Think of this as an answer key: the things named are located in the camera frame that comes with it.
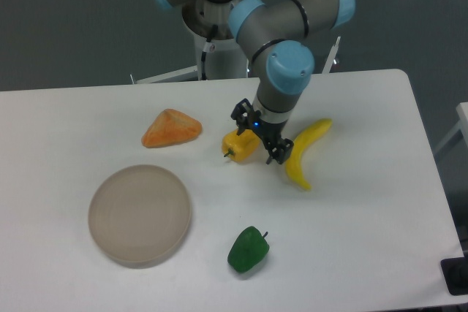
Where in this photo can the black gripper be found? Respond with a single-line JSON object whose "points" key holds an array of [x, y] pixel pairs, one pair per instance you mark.
{"points": [[268, 126]]}

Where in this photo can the yellow toy pepper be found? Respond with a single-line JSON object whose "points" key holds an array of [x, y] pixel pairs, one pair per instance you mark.
{"points": [[238, 147]]}

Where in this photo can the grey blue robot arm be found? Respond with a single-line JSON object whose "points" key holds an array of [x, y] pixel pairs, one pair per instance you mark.
{"points": [[236, 37]]}

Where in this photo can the green toy pepper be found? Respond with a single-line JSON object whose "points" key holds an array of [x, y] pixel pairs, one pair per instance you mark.
{"points": [[248, 250]]}

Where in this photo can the yellow toy banana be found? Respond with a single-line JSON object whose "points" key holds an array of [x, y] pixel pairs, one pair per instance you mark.
{"points": [[305, 139]]}

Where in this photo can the orange triangular toy bread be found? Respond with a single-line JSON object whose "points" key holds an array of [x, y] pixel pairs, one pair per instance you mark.
{"points": [[171, 127]]}

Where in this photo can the beige round plate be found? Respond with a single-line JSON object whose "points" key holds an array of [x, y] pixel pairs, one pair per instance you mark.
{"points": [[140, 215]]}

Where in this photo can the white furniture at right edge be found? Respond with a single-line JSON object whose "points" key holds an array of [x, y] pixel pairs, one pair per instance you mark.
{"points": [[456, 134]]}

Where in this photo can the black device at table edge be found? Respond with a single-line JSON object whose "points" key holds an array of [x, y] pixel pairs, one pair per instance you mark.
{"points": [[455, 274]]}

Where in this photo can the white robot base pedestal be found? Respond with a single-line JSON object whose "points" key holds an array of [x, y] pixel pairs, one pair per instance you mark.
{"points": [[217, 54]]}

